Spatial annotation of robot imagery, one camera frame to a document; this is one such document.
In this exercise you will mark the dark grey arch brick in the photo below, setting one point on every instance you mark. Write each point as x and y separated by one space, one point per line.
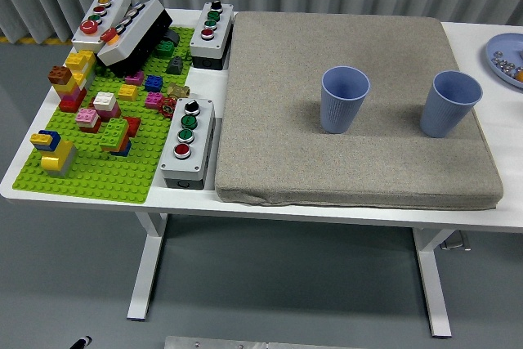
173 37

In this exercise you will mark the green building brick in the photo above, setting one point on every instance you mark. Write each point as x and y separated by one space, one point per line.
165 48

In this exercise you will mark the blue ribbed plastic cup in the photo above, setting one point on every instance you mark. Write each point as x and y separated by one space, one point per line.
341 112
443 118

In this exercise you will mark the hot pink building brick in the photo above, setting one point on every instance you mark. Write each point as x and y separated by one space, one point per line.
154 100

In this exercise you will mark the grey slope brick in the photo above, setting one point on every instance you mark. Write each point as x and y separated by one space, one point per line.
175 66

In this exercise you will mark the blue plastic plate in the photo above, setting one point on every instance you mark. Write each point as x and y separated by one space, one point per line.
504 42

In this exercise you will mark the tilted white black button box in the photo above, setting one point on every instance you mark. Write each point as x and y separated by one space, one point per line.
135 34

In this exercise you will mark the white table leg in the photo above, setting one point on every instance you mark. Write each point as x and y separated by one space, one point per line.
435 292
147 267

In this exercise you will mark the green orange blue brick stack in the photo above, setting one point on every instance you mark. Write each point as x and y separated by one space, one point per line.
114 132

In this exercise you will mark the small orange object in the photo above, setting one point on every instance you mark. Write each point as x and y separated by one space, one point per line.
519 76

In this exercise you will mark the blue building brick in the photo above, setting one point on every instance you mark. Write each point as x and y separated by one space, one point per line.
154 83

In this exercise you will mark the green studded building baseplate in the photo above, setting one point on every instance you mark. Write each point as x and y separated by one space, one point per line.
102 177

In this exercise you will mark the purple-pink building brick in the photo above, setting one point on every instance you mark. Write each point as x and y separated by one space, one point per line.
135 78

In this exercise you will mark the yellow blue grey brick stack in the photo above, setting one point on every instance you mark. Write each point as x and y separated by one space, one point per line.
57 157

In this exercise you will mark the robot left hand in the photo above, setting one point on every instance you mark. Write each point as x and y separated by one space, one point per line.
81 342

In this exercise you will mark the large knob three-button control box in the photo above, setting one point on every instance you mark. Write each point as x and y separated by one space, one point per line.
200 140

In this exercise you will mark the five-button control box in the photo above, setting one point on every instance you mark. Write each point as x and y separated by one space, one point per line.
112 7

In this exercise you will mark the grey-brown fabric mat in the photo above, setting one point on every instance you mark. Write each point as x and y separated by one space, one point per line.
286 120

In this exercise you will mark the brass valve red handwheel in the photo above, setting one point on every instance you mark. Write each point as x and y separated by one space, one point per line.
177 90

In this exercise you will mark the small knob three-button control box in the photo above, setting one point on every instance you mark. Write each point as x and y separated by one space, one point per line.
220 34

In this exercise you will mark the grey table control box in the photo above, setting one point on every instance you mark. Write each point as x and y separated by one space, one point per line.
453 244

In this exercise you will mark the yellow white brick stack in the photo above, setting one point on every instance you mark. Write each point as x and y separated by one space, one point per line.
79 61

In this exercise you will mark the yellow building brick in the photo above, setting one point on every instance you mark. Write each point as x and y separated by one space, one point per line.
128 92

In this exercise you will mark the brown yellow pink red brick stack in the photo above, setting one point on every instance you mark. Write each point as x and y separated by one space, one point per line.
65 91

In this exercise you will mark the pink white red brick stack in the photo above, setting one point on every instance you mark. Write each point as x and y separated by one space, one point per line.
86 117

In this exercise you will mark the red building brick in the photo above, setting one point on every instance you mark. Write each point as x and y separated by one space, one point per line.
134 125

